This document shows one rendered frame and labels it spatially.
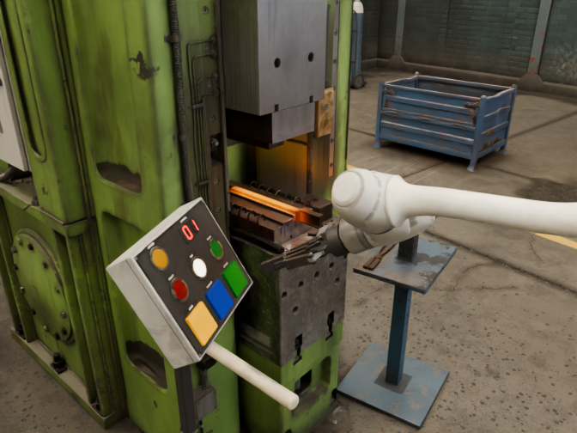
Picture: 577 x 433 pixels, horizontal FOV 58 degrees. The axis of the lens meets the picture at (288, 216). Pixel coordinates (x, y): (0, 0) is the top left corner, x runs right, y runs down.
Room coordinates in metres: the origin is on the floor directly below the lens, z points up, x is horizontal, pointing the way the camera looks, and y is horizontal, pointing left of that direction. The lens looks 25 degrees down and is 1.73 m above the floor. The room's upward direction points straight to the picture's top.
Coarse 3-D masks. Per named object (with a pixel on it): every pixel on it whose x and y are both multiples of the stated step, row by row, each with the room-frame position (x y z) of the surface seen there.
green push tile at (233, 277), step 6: (234, 264) 1.20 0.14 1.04; (228, 270) 1.16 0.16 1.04; (234, 270) 1.18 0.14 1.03; (222, 276) 1.14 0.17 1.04; (228, 276) 1.15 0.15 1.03; (234, 276) 1.17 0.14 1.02; (240, 276) 1.19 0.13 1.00; (228, 282) 1.13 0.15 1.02; (234, 282) 1.15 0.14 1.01; (240, 282) 1.17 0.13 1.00; (246, 282) 1.19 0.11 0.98; (234, 288) 1.14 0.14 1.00; (240, 288) 1.16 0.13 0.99; (234, 294) 1.13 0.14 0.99
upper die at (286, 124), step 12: (228, 108) 1.64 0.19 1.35; (288, 108) 1.57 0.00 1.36; (300, 108) 1.60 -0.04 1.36; (312, 108) 1.65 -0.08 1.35; (228, 120) 1.64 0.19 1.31; (240, 120) 1.60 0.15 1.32; (252, 120) 1.56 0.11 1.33; (264, 120) 1.53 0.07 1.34; (276, 120) 1.52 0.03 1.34; (288, 120) 1.56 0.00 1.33; (300, 120) 1.60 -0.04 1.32; (312, 120) 1.65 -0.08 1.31; (240, 132) 1.60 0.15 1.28; (252, 132) 1.57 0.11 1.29; (264, 132) 1.53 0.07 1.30; (276, 132) 1.52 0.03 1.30; (288, 132) 1.56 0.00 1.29; (300, 132) 1.60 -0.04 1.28
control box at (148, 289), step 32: (160, 224) 1.16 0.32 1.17; (192, 224) 1.16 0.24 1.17; (128, 256) 0.96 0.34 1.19; (192, 256) 1.10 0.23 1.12; (224, 256) 1.19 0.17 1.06; (128, 288) 0.95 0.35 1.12; (160, 288) 0.95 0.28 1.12; (192, 288) 1.03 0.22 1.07; (160, 320) 0.93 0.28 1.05; (224, 320) 1.04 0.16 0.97; (192, 352) 0.91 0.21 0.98
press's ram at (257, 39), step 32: (224, 0) 1.56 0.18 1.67; (256, 0) 1.47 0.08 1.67; (288, 0) 1.57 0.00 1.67; (320, 0) 1.67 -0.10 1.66; (224, 32) 1.56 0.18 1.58; (256, 32) 1.48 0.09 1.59; (288, 32) 1.56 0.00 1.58; (320, 32) 1.67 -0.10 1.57; (224, 64) 1.57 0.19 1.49; (256, 64) 1.48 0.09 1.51; (288, 64) 1.56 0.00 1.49; (320, 64) 1.68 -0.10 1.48; (224, 96) 1.57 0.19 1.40; (256, 96) 1.48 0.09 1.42; (288, 96) 1.56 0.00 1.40; (320, 96) 1.68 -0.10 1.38
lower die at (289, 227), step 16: (256, 192) 1.80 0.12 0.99; (256, 208) 1.66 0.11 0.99; (272, 208) 1.65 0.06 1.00; (240, 224) 1.61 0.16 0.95; (256, 224) 1.56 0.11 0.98; (272, 224) 1.55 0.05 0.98; (288, 224) 1.56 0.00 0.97; (304, 224) 1.62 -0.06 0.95; (272, 240) 1.51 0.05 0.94; (288, 240) 1.56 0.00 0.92
